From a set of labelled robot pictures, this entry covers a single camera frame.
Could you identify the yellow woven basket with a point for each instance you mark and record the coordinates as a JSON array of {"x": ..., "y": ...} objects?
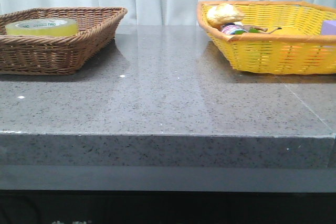
[{"x": 311, "y": 53}]

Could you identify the beige bread roll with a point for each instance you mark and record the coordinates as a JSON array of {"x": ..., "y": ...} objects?
[{"x": 224, "y": 13}]

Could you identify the purple foam block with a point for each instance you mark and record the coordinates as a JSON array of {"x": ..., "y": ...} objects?
[{"x": 328, "y": 27}]

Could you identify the yellow fruit with stem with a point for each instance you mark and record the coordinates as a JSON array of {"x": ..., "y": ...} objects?
[{"x": 285, "y": 31}]

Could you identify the green leaf item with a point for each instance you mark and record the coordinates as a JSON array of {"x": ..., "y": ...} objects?
[{"x": 250, "y": 30}]

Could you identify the yellow clear tape roll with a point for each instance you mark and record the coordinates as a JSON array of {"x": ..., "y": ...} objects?
[{"x": 43, "y": 27}]

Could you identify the brown wicker basket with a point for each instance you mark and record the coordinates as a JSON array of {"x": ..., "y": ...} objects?
[{"x": 54, "y": 56}]

